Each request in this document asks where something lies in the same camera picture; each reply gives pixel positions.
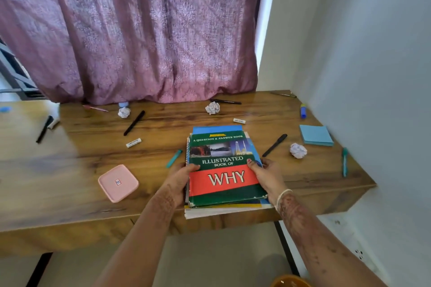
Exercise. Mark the small blue object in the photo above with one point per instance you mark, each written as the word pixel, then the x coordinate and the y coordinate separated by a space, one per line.
pixel 5 109

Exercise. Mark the white eraser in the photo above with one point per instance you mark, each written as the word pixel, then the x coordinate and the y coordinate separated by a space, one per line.
pixel 133 142
pixel 239 121

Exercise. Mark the white paged book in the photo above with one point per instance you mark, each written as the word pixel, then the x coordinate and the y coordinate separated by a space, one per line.
pixel 229 212

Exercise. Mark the light blue cap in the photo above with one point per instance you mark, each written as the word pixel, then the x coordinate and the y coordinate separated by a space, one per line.
pixel 123 104

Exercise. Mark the person's left hand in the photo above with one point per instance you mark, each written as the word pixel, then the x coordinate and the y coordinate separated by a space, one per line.
pixel 173 186

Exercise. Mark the blue glue stick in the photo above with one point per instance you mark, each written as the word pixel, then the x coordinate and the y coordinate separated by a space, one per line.
pixel 303 111

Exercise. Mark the pink square container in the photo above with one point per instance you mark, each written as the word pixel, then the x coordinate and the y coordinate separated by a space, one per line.
pixel 118 183

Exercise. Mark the short teal marker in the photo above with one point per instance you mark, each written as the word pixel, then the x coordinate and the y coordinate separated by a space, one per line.
pixel 173 158

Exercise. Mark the person's left forearm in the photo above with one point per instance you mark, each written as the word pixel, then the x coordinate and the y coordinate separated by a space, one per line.
pixel 141 239

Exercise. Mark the small white stick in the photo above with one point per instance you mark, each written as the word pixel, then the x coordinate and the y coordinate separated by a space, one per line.
pixel 54 124

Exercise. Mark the dark olive pen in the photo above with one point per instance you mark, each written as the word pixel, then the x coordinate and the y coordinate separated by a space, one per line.
pixel 283 94

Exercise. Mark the blue sticky note pad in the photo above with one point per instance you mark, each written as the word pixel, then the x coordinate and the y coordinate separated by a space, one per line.
pixel 315 134

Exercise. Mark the person's right hand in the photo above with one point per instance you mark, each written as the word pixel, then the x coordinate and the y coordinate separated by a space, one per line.
pixel 272 179

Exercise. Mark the person's left thumb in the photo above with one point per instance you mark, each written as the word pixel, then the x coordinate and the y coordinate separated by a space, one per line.
pixel 191 169

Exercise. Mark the black table leg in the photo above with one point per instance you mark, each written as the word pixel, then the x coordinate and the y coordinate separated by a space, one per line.
pixel 38 270
pixel 287 246

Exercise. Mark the person's right thumb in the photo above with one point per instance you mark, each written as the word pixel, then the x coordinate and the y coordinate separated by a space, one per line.
pixel 253 168

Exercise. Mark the purple patterned curtain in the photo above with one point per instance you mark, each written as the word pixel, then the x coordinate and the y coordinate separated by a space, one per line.
pixel 134 27

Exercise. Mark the grey window grille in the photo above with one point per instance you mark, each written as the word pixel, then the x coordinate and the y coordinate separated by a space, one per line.
pixel 15 78

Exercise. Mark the crumpled white paper ball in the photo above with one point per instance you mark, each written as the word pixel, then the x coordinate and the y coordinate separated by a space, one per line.
pixel 298 150
pixel 124 112
pixel 212 108

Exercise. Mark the green and red book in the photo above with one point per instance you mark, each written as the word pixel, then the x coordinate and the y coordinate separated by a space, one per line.
pixel 222 175

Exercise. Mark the person's right forearm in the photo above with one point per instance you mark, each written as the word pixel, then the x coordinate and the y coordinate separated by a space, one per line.
pixel 323 246

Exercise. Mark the white wall socket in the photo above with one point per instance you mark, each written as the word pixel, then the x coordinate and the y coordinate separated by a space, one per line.
pixel 359 255

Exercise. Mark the pink pen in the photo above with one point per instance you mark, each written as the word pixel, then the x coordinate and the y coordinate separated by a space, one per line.
pixel 95 108

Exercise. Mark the orange round object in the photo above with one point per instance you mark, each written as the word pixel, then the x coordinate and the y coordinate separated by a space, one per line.
pixel 291 281

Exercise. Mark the teal pen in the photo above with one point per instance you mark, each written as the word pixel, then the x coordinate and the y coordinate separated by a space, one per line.
pixel 344 162

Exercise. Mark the spiral bound notebook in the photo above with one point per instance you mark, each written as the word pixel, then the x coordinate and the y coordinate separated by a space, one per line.
pixel 186 152

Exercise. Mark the black pen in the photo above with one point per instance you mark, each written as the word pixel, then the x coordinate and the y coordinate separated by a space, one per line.
pixel 134 123
pixel 225 101
pixel 274 145
pixel 44 129

